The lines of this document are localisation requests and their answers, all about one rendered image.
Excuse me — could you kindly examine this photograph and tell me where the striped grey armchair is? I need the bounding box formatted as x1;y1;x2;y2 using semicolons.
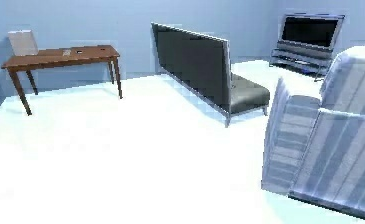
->
260;45;365;222

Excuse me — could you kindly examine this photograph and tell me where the grey television stand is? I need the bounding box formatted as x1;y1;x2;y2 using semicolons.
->
269;47;334;79

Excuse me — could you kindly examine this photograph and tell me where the dark grey sofa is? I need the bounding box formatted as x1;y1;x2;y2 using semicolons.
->
151;22;271;128

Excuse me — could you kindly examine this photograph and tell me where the brown wooden table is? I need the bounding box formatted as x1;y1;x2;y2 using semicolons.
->
0;44;124;117

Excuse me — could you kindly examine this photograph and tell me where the black television set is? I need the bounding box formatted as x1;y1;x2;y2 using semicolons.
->
277;13;346;52

